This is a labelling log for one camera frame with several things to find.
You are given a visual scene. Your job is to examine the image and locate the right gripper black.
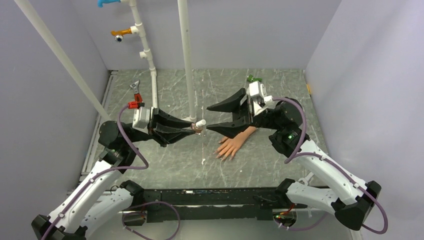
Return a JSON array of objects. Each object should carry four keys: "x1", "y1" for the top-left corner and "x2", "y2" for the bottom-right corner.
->
[{"x1": 206, "y1": 88, "x2": 283, "y2": 138}]

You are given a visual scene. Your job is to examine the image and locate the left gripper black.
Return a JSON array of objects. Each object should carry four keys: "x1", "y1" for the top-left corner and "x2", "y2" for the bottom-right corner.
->
[{"x1": 125, "y1": 106, "x2": 195, "y2": 147}]

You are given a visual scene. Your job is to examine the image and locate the white nail polish cap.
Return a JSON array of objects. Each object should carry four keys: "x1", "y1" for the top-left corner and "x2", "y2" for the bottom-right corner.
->
[{"x1": 194, "y1": 119, "x2": 207, "y2": 129}]

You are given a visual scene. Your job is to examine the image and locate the glitter nail polish bottle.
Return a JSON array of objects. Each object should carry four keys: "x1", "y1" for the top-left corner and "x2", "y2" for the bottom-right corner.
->
[{"x1": 191, "y1": 123, "x2": 203, "y2": 134}]

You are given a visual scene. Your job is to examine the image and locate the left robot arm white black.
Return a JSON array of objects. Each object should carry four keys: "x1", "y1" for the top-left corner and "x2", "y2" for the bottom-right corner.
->
[{"x1": 31, "y1": 104, "x2": 195, "y2": 240}]

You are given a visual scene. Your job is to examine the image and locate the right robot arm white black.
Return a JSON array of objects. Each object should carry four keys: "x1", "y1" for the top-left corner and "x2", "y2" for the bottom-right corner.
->
[{"x1": 207, "y1": 88, "x2": 382, "y2": 231}]

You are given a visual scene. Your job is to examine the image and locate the mannequin hand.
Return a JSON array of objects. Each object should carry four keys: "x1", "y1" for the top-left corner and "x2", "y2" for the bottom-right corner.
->
[{"x1": 215, "y1": 126, "x2": 257, "y2": 161}]

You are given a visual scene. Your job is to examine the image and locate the red adjustable wrench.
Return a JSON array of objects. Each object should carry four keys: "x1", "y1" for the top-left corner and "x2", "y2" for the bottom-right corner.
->
[{"x1": 130, "y1": 80, "x2": 143, "y2": 103}]

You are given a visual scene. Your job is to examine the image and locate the green toy flashlight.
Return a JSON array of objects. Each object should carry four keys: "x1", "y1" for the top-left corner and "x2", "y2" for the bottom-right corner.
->
[{"x1": 246, "y1": 74, "x2": 263, "y2": 83}]

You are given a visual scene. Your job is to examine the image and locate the orange faucet valve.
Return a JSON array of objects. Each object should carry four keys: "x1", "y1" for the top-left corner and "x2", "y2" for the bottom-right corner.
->
[{"x1": 110, "y1": 28, "x2": 133, "y2": 43}]

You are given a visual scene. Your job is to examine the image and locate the blue faucet valve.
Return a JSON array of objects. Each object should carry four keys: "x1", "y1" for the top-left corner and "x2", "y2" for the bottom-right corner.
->
[{"x1": 97, "y1": 0, "x2": 121, "y2": 8}]

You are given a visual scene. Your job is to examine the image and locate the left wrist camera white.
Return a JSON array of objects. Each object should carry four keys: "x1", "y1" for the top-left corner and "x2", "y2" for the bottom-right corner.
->
[{"x1": 128, "y1": 101, "x2": 151, "y2": 131}]

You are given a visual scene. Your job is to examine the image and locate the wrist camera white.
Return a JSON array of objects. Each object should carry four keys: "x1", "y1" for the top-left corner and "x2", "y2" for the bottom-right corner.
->
[
  {"x1": 246, "y1": 81, "x2": 274, "y2": 117},
  {"x1": 128, "y1": 101, "x2": 151, "y2": 131}
]

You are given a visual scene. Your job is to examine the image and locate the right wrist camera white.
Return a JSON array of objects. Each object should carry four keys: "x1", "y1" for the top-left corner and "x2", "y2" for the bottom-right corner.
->
[{"x1": 246, "y1": 81, "x2": 274, "y2": 117}]

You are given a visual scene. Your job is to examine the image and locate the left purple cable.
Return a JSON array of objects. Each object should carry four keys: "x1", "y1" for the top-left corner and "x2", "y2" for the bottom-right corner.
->
[{"x1": 39, "y1": 105, "x2": 181, "y2": 240}]

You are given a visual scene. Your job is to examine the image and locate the purple cable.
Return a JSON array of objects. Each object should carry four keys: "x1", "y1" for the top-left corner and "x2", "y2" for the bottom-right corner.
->
[
  {"x1": 271, "y1": 96, "x2": 389, "y2": 235},
  {"x1": 39, "y1": 105, "x2": 181, "y2": 240}
]

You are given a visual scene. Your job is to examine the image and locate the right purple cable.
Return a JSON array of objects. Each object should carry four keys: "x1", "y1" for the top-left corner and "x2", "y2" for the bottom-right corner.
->
[{"x1": 271, "y1": 96, "x2": 389, "y2": 235}]

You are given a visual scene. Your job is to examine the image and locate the white PVC pipe frame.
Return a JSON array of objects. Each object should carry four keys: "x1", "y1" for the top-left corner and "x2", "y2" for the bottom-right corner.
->
[{"x1": 15, "y1": 0, "x2": 197, "y2": 122}]

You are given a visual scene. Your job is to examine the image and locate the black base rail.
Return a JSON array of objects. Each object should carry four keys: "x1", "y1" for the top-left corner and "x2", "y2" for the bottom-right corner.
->
[{"x1": 124, "y1": 187, "x2": 306, "y2": 223}]

